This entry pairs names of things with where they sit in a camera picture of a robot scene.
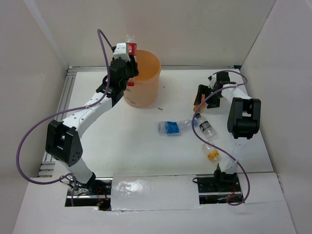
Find orange plastic bin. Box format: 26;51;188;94
124;50;161;108

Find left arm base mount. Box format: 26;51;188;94
62;177;113;211

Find small orange bottle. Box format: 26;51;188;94
193;94;207;113

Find white tape sheet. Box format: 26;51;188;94
111;174;201;212

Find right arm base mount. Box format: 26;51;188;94
192;175;244;205

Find black label clear bottle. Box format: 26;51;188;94
195;113;217;140

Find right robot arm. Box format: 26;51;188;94
194;70;261;175

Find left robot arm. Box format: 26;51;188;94
45;55;139;195

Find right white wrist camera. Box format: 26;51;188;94
208;75;216;90

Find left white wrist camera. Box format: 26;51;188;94
113;42;130;61

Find blue label crushed bottle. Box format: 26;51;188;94
157;119;192;136

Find red label water bottle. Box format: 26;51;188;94
124;34;138;87

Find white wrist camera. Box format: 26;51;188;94
113;42;130;61
208;75;216;90

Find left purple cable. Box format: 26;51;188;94
16;28;115;208

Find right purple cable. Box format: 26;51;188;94
192;70;251;207

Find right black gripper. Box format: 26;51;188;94
194;84;223;109

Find yellow label clear bottle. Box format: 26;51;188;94
202;144;221;165

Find purple cable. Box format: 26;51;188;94
192;70;251;207
16;28;115;208

